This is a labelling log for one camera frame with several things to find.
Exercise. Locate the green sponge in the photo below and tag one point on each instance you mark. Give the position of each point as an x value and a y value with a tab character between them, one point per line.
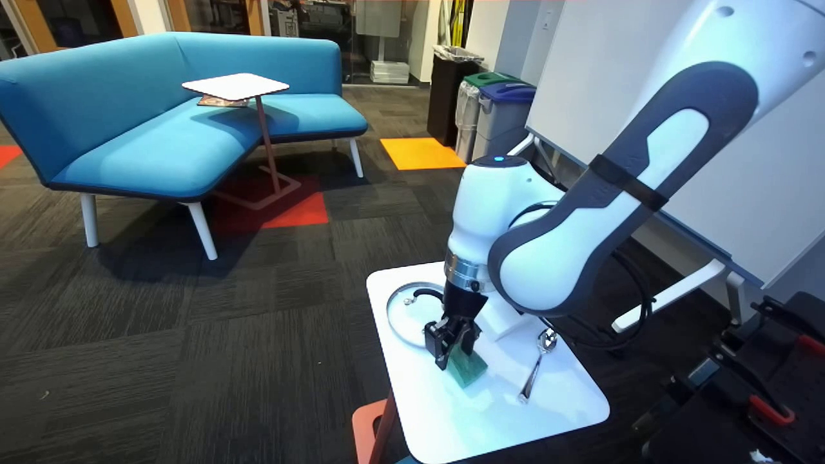
467	371

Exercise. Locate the black trash bin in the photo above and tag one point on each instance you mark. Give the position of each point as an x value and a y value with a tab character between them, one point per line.
447	93

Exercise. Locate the glass pot lid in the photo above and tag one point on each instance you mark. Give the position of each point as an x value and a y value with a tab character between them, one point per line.
404	330

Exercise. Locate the small white side table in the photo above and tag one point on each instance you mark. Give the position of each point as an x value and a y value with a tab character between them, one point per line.
234	82

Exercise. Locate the white storage box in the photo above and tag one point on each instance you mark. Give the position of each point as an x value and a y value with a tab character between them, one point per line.
390	69

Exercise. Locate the white rolling whiteboard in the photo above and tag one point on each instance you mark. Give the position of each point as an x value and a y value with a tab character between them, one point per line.
757	215

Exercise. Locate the grey bin green lid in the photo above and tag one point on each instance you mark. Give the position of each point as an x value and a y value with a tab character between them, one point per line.
467	104

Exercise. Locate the blue corner sofa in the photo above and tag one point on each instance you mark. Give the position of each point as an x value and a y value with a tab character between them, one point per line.
130	129

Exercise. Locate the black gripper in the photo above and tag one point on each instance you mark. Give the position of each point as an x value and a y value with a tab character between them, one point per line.
466	307

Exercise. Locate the metal spoon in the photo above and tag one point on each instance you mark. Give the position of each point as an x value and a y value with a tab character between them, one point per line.
549	339

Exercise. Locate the white table red base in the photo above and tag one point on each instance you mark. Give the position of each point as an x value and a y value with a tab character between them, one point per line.
480	428

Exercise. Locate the black robot mounting board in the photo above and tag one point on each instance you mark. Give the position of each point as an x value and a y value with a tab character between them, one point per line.
714	428

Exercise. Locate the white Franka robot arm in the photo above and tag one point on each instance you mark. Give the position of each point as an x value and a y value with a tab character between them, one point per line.
603	223

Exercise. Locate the grey bin blue lid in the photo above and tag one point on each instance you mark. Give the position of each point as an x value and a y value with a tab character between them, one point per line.
505	118

